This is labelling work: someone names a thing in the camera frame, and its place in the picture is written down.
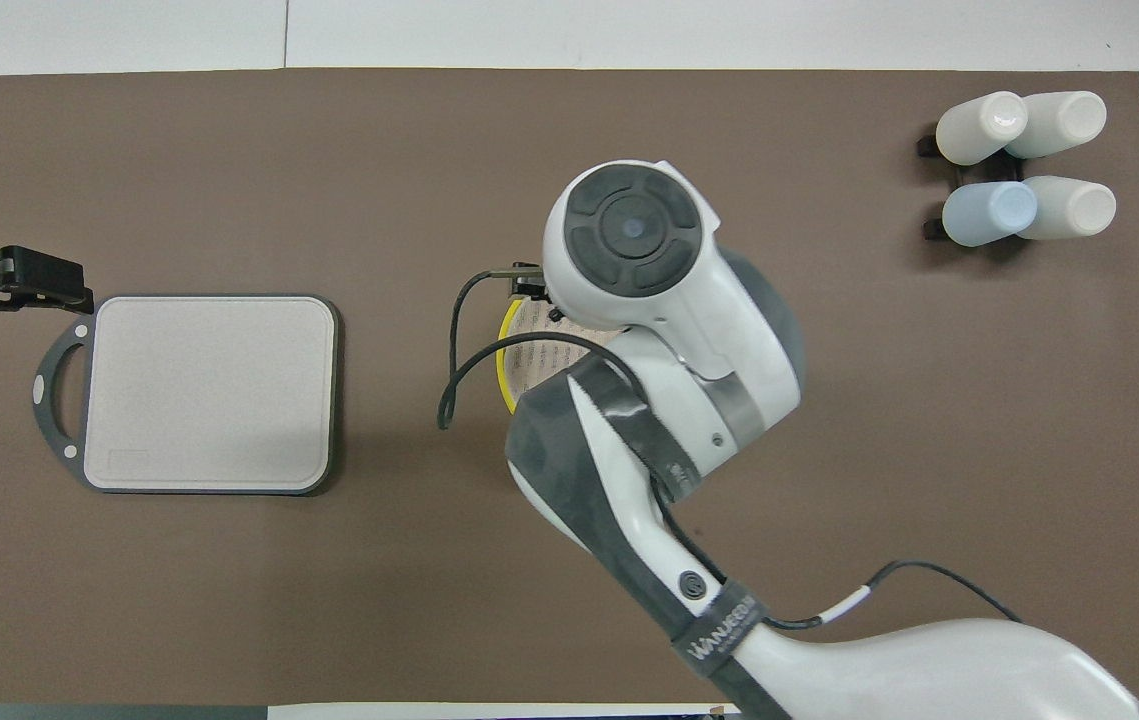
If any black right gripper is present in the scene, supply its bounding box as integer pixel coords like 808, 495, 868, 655
510, 261, 557, 321

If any yellow rimmed steamer tier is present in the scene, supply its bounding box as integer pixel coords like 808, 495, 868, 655
495, 294, 632, 413

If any grey cutting board black rim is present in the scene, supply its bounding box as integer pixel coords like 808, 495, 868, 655
32, 293, 342, 497

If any brown table mat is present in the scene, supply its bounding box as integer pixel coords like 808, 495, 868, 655
0, 68, 1139, 707

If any black cup rack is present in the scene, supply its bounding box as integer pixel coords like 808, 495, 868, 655
916, 124, 965, 242

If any light blue plastic cup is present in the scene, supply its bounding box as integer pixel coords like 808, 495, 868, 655
941, 181, 1039, 249

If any white plastic cup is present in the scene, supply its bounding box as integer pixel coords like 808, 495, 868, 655
935, 91, 1030, 167
1017, 176, 1118, 241
1004, 90, 1108, 160

